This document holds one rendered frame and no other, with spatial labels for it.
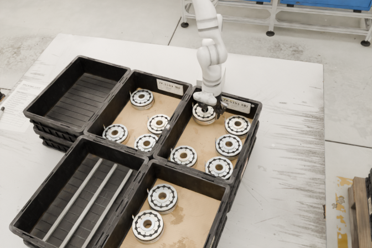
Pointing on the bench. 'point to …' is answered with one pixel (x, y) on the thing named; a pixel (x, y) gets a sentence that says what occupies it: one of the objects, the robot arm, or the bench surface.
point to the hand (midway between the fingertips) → (211, 114)
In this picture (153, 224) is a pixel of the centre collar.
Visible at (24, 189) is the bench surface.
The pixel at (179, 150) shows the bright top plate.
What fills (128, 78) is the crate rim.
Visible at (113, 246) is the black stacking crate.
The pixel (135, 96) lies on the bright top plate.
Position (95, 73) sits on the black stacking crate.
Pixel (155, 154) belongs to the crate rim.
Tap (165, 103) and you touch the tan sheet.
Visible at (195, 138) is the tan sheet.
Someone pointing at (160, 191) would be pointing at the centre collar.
